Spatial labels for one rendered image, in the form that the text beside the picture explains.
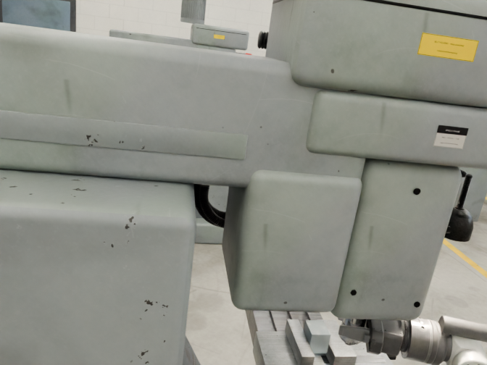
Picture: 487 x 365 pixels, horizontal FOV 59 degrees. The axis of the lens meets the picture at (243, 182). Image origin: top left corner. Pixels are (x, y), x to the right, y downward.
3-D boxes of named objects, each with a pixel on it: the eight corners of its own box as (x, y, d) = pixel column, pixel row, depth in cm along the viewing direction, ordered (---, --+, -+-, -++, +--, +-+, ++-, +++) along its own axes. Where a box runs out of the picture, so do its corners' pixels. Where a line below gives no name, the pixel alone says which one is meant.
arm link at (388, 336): (369, 294, 96) (425, 305, 94) (361, 330, 99) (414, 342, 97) (375, 327, 84) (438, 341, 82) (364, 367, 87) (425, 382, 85)
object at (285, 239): (301, 252, 99) (322, 143, 91) (336, 317, 76) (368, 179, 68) (219, 248, 96) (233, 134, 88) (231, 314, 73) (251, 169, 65)
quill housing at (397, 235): (379, 271, 101) (412, 140, 91) (425, 327, 81) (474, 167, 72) (301, 268, 98) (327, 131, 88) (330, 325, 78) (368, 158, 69)
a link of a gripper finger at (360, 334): (340, 321, 90) (370, 328, 89) (337, 334, 91) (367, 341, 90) (340, 326, 88) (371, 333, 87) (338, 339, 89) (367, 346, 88)
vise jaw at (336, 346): (333, 331, 123) (336, 319, 122) (354, 368, 109) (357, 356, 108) (314, 331, 122) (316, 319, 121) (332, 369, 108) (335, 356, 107)
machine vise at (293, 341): (366, 350, 127) (375, 319, 124) (390, 389, 113) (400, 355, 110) (251, 351, 121) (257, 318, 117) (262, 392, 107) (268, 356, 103)
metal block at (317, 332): (319, 338, 117) (323, 320, 116) (327, 353, 112) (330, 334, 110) (301, 338, 116) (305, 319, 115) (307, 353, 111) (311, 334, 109)
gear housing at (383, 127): (422, 139, 93) (434, 93, 90) (499, 172, 71) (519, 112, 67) (274, 124, 88) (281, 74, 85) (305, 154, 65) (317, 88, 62)
